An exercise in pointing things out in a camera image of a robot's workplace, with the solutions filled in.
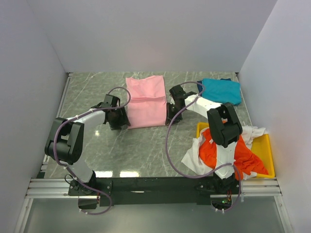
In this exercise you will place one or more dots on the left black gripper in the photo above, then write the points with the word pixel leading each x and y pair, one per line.
pixel 123 121

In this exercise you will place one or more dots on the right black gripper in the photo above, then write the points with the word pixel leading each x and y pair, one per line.
pixel 169 114

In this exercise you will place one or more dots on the pink t shirt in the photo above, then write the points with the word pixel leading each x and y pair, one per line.
pixel 147 106

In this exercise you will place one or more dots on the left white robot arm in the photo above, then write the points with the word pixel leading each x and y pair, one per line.
pixel 65 142

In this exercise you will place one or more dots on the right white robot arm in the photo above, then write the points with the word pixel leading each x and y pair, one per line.
pixel 224 125

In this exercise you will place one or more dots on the folded teal t shirt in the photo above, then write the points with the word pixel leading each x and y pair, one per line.
pixel 222 91

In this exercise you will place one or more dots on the white t shirt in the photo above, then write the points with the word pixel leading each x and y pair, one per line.
pixel 193 161

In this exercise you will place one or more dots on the black base beam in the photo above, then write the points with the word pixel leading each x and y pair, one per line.
pixel 161 190

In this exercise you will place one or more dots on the orange t shirt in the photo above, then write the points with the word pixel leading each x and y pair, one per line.
pixel 245 160

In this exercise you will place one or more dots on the yellow plastic bin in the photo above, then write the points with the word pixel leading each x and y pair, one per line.
pixel 260 147

